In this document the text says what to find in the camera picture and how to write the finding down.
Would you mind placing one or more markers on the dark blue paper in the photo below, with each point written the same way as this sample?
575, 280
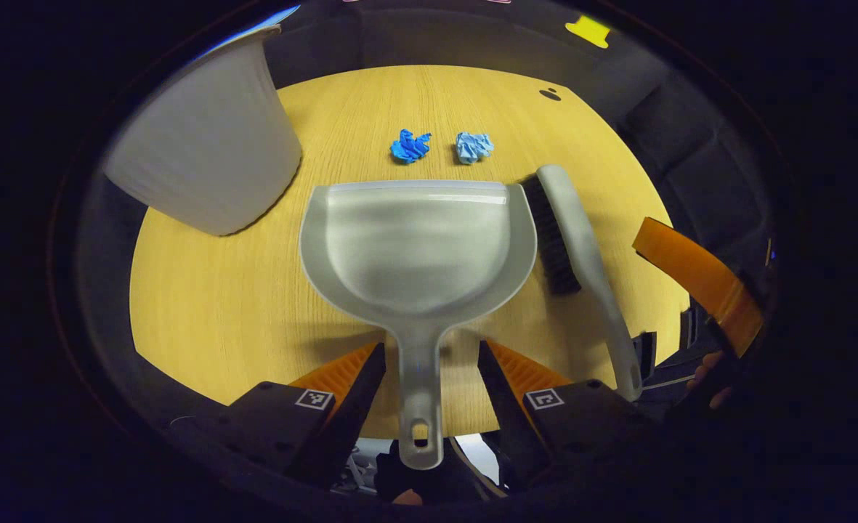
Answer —
408, 147

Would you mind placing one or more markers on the black desk grommet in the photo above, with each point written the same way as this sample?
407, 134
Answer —
550, 94

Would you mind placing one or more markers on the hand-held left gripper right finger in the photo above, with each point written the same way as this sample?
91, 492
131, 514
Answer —
505, 414

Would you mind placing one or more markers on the small white broom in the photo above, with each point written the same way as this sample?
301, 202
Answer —
588, 254

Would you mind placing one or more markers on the white garbage bin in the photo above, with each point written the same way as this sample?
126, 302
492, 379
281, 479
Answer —
211, 145

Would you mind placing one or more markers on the light blue paper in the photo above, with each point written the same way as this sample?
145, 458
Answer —
474, 147

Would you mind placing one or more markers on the grey plastic dustpan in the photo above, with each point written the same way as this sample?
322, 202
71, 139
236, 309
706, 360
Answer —
414, 247

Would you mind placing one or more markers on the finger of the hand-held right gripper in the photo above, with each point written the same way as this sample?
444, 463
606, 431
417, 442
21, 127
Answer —
645, 356
690, 272

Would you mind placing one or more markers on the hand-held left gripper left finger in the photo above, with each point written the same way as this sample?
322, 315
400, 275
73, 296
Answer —
356, 407

